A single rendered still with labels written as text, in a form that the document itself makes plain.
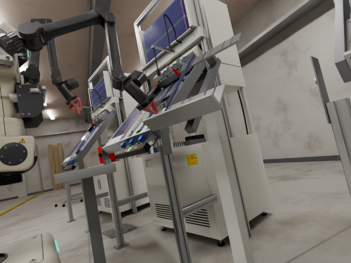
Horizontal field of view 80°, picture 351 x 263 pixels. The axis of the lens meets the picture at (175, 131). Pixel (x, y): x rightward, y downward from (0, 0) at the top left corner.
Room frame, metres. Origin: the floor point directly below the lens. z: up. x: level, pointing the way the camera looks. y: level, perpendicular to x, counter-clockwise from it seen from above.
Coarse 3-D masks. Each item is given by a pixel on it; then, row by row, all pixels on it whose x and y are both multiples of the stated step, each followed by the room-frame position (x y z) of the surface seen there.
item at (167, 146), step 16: (160, 0) 1.64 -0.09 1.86; (192, 0) 1.35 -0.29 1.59; (144, 16) 1.80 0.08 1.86; (192, 16) 1.32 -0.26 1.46; (144, 48) 1.77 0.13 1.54; (144, 64) 1.77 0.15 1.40; (176, 144) 1.52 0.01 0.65; (192, 144) 1.40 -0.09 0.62; (144, 192) 1.78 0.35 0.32; (192, 208) 1.08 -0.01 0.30
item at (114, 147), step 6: (144, 132) 1.08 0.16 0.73; (150, 132) 1.05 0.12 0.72; (126, 138) 1.23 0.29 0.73; (132, 138) 1.20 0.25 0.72; (138, 138) 1.16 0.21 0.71; (150, 138) 1.10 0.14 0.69; (114, 144) 1.38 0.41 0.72; (120, 144) 1.34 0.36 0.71; (138, 144) 1.22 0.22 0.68; (108, 150) 1.52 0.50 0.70; (114, 150) 1.47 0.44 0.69
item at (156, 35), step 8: (176, 0) 1.39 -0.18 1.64; (168, 8) 1.46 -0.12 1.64; (176, 8) 1.40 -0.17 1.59; (184, 8) 1.36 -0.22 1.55; (160, 16) 1.54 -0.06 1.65; (168, 16) 1.47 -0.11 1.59; (176, 16) 1.41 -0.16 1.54; (184, 16) 1.36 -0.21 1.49; (152, 24) 1.63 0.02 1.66; (160, 24) 1.55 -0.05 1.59; (168, 24) 1.48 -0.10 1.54; (176, 24) 1.43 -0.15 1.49; (184, 24) 1.37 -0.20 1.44; (144, 32) 1.72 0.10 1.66; (152, 32) 1.64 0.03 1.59; (160, 32) 1.56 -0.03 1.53; (168, 32) 1.50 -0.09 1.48; (176, 32) 1.44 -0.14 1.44; (144, 40) 1.74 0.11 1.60; (152, 40) 1.66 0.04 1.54; (160, 40) 1.58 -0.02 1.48; (152, 56) 1.69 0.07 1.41
